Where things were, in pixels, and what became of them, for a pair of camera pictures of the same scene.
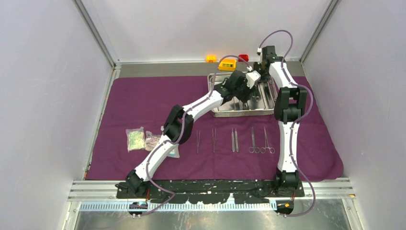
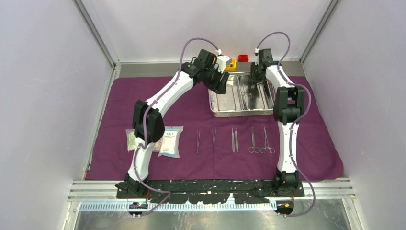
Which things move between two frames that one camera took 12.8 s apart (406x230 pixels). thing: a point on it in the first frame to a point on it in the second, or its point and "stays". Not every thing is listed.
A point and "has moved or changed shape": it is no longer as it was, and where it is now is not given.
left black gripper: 248,92 to 219,87
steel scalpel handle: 236,141 stays
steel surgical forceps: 257,97 has moved or changed shape
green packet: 135,139 stays
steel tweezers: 213,138 stays
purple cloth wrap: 218,148 stays
